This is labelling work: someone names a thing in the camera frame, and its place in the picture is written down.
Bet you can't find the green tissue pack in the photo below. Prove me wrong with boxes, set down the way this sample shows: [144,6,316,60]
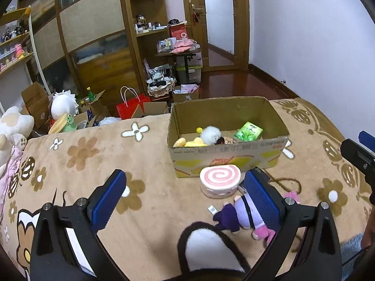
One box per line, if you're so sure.
[234,122,263,142]

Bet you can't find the pink swirl roll plush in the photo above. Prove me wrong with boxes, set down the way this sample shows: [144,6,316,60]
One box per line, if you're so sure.
[200,164,242,199]

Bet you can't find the white fluffy bee plush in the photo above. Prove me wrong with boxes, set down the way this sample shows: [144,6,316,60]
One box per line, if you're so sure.
[173,126,225,148]

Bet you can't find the white-haired purple doll plush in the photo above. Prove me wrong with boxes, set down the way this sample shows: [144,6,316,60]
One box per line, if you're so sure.
[213,193,264,233]

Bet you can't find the person's hand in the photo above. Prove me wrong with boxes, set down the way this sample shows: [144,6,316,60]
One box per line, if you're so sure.
[361,206,375,249]

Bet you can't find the beige floral blanket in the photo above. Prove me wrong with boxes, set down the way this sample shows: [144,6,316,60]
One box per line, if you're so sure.
[1,98,371,280]

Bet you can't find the black white panda plush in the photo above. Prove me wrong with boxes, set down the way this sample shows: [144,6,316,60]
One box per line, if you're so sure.
[173,222,251,280]

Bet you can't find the open cardboard box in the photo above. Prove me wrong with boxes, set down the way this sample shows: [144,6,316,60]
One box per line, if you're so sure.
[167,96,289,178]

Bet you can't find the green frog toy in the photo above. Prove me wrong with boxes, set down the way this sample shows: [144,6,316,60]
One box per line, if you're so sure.
[48,114,77,134]

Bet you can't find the white spiky round plush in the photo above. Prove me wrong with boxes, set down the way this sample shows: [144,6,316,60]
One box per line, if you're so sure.
[51,90,79,121]

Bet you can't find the brown cardboard box on floor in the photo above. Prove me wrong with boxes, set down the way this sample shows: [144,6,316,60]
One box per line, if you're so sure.
[21,82,50,128]

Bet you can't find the red paper gift bag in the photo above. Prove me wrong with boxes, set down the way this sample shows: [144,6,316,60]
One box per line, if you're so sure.
[116,86,151,120]

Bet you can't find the green glass bottle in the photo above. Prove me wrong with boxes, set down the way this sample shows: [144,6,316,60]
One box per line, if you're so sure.
[86,87,95,102]

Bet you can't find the clear plastic storage bin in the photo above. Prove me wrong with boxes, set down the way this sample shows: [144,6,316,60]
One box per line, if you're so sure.
[176,65,202,84]

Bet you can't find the small cardboard box with papers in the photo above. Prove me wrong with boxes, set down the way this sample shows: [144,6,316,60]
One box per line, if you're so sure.
[172,84,200,103]

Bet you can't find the small dark side table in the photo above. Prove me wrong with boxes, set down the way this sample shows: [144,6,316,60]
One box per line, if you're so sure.
[154,49,203,86]

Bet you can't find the wicker basket with toys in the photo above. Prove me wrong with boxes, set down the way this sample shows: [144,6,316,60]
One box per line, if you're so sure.
[146,64,177,98]

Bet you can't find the white yellow display shelf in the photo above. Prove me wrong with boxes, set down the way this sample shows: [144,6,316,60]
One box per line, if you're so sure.
[1,5,52,95]

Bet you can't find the red box on table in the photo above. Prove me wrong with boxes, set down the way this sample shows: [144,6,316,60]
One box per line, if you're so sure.
[169,22,188,40]

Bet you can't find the wooden wardrobe with shelves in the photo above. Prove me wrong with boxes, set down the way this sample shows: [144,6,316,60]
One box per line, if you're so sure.
[18,0,167,114]

